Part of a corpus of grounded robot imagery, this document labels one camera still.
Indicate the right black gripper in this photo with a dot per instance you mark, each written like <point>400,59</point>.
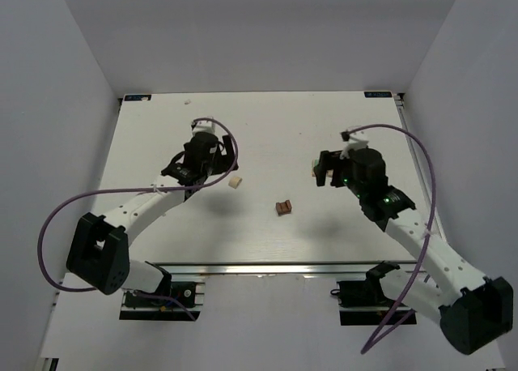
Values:
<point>329,165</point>

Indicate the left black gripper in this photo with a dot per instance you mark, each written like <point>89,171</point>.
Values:
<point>226,156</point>

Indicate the beige arch block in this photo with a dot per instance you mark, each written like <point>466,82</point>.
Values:
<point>235,182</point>

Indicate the brown notched block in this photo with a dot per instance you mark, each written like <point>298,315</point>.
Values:
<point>283,208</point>

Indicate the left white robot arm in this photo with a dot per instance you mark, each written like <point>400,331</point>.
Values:
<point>100,250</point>

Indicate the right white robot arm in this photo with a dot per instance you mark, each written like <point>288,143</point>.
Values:
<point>470,308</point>

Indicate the right blue corner label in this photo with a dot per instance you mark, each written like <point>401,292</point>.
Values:
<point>377,94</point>

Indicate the blue corner label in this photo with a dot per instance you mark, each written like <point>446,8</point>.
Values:
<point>377,94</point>
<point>136,98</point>

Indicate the left blue corner label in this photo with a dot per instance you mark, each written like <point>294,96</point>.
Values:
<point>136,98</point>

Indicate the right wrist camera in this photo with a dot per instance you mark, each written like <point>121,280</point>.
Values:
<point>354,139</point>

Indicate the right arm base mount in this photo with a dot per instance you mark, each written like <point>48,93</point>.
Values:
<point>358,305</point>

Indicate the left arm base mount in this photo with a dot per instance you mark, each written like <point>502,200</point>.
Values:
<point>182,301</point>

